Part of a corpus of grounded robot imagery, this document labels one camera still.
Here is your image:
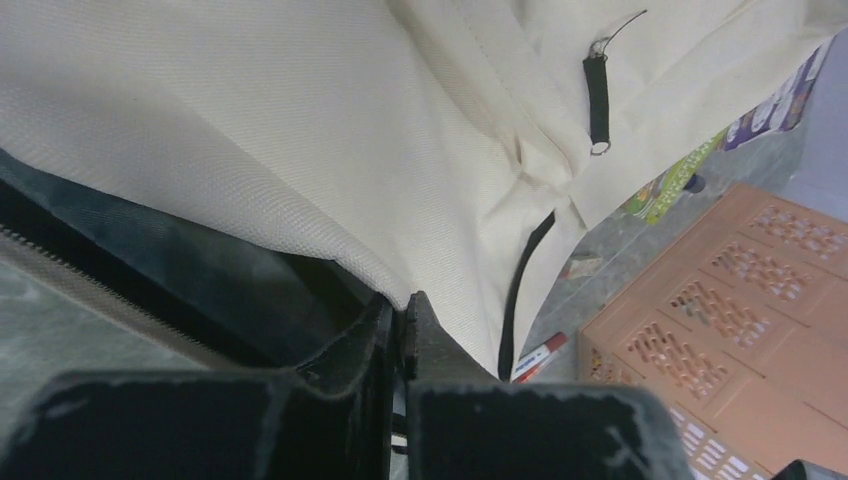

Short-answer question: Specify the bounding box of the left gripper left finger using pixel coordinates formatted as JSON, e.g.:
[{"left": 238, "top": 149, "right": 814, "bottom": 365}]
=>
[{"left": 1, "top": 297, "right": 395, "bottom": 479}]

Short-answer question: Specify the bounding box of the orange plastic file organizer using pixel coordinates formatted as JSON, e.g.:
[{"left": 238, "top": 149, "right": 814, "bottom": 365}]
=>
[{"left": 578, "top": 184, "right": 847, "bottom": 479}]

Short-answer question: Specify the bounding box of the small beige eraser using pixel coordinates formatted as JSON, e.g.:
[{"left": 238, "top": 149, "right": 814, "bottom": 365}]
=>
[{"left": 560, "top": 254, "right": 604, "bottom": 280}]

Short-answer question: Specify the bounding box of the beige canvas backpack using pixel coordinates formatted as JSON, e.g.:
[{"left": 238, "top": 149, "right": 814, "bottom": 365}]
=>
[{"left": 1, "top": 1, "right": 847, "bottom": 374}]

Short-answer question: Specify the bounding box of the purple book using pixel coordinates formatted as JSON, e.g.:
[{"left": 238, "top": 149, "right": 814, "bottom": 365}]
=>
[{"left": 717, "top": 37, "right": 835, "bottom": 152}]

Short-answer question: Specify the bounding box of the green book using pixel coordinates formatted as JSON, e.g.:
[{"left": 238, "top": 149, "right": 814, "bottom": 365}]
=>
[{"left": 619, "top": 129, "right": 727, "bottom": 225}]

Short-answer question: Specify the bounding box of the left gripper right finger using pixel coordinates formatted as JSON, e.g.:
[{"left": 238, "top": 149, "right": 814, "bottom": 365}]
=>
[{"left": 404, "top": 292, "right": 693, "bottom": 479}]

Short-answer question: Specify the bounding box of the white red marker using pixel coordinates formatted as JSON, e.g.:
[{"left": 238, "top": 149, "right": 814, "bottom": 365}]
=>
[{"left": 511, "top": 332, "right": 568, "bottom": 384}]

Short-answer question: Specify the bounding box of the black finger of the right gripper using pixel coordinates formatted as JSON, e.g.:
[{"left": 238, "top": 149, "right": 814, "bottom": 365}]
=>
[{"left": 788, "top": 460, "right": 847, "bottom": 480}]

